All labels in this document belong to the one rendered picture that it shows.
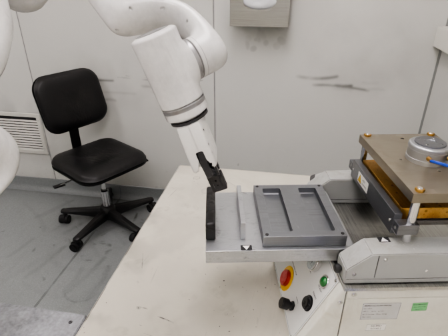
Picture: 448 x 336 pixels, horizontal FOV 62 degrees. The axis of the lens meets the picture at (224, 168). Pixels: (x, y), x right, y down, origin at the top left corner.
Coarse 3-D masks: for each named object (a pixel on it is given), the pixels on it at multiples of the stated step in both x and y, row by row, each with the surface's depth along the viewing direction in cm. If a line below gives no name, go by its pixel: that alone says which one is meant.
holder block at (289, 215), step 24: (264, 192) 90; (288, 192) 88; (312, 192) 90; (264, 216) 79; (288, 216) 79; (312, 216) 82; (336, 216) 79; (264, 240) 73; (288, 240) 73; (312, 240) 74; (336, 240) 74
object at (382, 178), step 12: (372, 168) 84; (384, 180) 80; (396, 192) 75; (396, 204) 72; (408, 204) 71; (432, 204) 71; (444, 204) 71; (420, 216) 71; (432, 216) 71; (444, 216) 71
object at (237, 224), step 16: (240, 192) 85; (224, 208) 86; (240, 208) 79; (224, 224) 81; (240, 224) 76; (256, 224) 81; (208, 240) 76; (224, 240) 76; (240, 240) 76; (256, 240) 76; (208, 256) 73; (224, 256) 74; (240, 256) 74; (256, 256) 74; (272, 256) 74; (288, 256) 74; (304, 256) 74; (320, 256) 74; (336, 256) 74
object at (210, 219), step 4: (208, 188) 86; (208, 192) 85; (212, 192) 85; (208, 196) 83; (212, 196) 83; (208, 200) 82; (212, 200) 82; (208, 204) 80; (212, 204) 80; (208, 208) 79; (212, 208) 79; (208, 212) 78; (212, 212) 78; (208, 216) 76; (212, 216) 76; (208, 220) 75; (212, 220) 75; (208, 224) 74; (212, 224) 74; (208, 228) 75; (212, 228) 75; (208, 232) 75; (212, 232) 75; (208, 236) 76; (212, 236) 76
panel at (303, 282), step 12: (276, 264) 100; (288, 264) 93; (300, 264) 88; (324, 264) 79; (300, 276) 86; (312, 276) 81; (336, 276) 73; (288, 288) 89; (300, 288) 84; (312, 288) 80; (324, 288) 75; (300, 300) 82; (312, 300) 77; (324, 300) 74; (288, 312) 85; (300, 312) 80; (312, 312) 76; (288, 324) 83; (300, 324) 79
